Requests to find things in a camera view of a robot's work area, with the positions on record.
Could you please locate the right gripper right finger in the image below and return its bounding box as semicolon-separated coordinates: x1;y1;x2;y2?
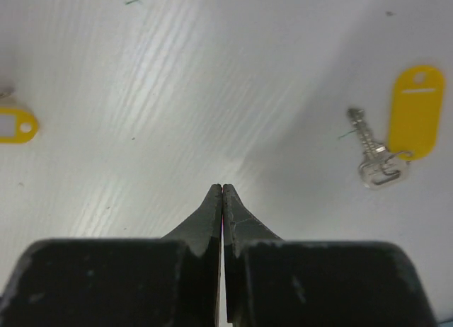
222;184;437;326

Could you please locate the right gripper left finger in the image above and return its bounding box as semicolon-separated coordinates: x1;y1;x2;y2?
1;185;222;326

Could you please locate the yellow tagged key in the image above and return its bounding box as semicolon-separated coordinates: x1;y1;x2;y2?
1;88;40;144

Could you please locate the yellow key tag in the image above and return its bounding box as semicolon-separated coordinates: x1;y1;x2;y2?
346;64;446;190

